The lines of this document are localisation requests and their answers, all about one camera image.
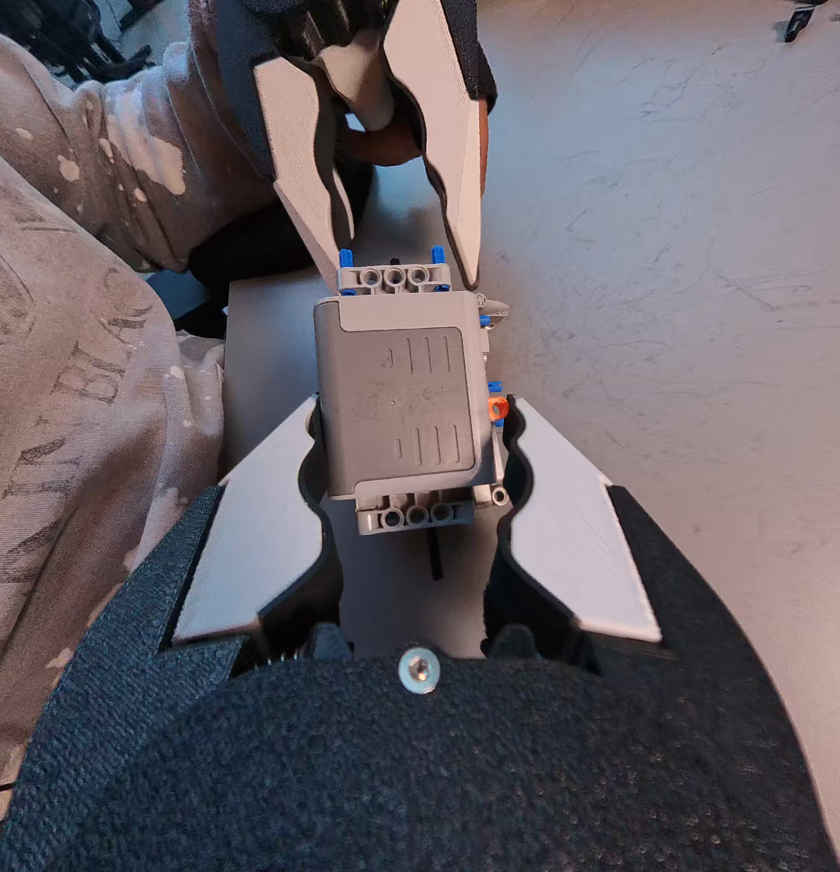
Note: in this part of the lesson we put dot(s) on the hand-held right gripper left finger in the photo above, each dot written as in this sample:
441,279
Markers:
250,545

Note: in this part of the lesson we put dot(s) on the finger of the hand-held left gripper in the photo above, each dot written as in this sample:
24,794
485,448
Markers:
304,150
447,123

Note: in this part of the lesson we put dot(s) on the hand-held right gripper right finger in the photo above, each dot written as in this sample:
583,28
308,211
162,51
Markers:
584,545

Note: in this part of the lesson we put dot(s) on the grey battery box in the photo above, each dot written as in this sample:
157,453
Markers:
393,395

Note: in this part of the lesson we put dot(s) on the grey desk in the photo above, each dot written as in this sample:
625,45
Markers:
665,273

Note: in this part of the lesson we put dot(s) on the person's left hand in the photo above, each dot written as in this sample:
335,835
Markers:
379,143

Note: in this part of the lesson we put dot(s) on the black rounded armrest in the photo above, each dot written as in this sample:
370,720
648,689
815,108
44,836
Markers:
243,252

